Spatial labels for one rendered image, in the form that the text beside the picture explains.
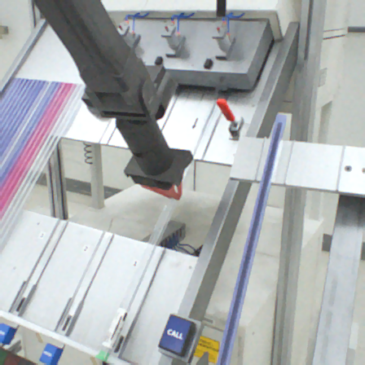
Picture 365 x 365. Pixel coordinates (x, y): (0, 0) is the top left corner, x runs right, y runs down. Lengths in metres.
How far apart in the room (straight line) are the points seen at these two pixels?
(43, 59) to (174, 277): 0.71
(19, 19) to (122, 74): 3.03
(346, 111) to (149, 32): 1.60
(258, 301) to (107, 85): 0.67
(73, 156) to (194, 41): 2.55
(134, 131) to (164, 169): 0.10
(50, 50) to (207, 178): 1.76
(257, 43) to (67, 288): 0.56
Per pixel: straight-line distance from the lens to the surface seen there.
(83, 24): 0.54
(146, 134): 0.69
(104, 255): 0.87
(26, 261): 0.96
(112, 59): 0.59
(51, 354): 0.85
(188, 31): 1.02
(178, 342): 0.71
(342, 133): 2.54
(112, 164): 3.25
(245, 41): 0.94
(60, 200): 1.50
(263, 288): 1.16
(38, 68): 1.27
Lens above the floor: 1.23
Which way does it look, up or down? 20 degrees down
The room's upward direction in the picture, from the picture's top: straight up
